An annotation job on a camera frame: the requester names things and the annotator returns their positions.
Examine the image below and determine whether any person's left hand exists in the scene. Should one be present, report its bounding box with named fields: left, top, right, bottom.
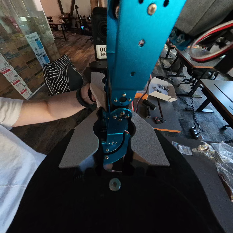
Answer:
left=80, top=84, right=97, bottom=107

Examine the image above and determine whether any grey desk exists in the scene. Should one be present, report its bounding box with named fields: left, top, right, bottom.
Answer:
left=134, top=91, right=182, bottom=133

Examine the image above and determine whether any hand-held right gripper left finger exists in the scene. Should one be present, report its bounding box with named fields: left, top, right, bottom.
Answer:
left=59, top=107, right=103, bottom=173

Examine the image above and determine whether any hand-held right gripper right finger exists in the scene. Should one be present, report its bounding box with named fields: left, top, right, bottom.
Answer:
left=130, top=110, right=170, bottom=171

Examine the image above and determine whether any blue toy robot arm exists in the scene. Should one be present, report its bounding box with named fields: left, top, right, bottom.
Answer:
left=101, top=0, right=233, bottom=173

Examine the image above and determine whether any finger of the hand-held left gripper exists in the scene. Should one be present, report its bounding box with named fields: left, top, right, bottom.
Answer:
left=90, top=72, right=109, bottom=112

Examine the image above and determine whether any coiled black cable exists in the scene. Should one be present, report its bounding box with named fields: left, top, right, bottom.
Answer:
left=177, top=91, right=204, bottom=133

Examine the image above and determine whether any brown edged desk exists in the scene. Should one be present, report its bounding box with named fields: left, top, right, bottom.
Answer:
left=185, top=79, right=233, bottom=119

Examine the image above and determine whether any black office chair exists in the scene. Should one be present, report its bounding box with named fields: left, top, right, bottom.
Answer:
left=65, top=63, right=84, bottom=92

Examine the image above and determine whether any black rectangular block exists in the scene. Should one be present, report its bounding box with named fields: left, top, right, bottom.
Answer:
left=142, top=99, right=157, bottom=111

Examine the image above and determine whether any power strip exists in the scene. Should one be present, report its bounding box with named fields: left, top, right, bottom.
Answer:
left=190, top=127, right=204, bottom=140

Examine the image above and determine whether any crumpled clear plastic bag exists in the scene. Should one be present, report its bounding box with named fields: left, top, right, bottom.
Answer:
left=192, top=141, right=233, bottom=202

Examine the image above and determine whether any small clear plastic bag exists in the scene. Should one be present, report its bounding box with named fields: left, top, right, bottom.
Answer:
left=172, top=141, right=193, bottom=155

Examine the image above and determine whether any black white striped shirt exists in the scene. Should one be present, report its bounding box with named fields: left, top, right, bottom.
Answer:
left=43, top=54, right=73, bottom=96

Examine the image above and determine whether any blue white poster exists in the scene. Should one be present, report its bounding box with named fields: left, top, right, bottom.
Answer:
left=25, top=32, right=51, bottom=68

